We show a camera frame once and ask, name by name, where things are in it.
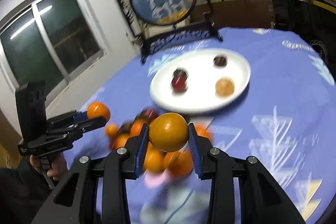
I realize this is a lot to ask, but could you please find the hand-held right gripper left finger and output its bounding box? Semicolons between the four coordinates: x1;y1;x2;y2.
31;124;150;224

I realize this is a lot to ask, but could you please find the large orange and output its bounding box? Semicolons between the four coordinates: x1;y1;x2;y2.
148;112;189;153

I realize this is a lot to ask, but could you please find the blue printed tablecloth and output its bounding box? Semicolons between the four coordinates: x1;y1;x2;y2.
79;27;336;224

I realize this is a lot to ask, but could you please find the person's left forearm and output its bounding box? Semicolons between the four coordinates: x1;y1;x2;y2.
0;157;62;224

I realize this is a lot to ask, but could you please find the dark brown round fruit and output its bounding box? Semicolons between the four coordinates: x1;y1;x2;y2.
213;55;228;68

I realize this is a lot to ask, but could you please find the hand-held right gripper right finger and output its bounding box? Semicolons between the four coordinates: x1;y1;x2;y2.
187;123;306;224

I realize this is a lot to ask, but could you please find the dark red plum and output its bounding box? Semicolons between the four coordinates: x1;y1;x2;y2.
139;108;159;122
119;122;134;135
171;69;189;93

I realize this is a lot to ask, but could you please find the pale orange fruit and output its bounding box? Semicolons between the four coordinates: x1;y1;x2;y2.
215;77;236;98

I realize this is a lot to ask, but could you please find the white round plate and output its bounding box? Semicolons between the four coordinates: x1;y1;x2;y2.
150;48;251;115

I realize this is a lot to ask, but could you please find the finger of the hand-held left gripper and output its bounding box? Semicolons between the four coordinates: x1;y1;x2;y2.
51;116;107;142
49;110;90;126

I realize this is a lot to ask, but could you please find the small orange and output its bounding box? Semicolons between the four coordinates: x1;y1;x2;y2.
87;102;111;122

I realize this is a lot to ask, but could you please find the pile of oranges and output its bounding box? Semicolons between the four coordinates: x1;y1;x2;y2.
104;118;214;174

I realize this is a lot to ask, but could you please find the white framed window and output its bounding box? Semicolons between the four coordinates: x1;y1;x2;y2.
0;0;110;94

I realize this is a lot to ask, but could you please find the person's left hand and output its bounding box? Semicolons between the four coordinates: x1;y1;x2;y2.
30;153;69;182

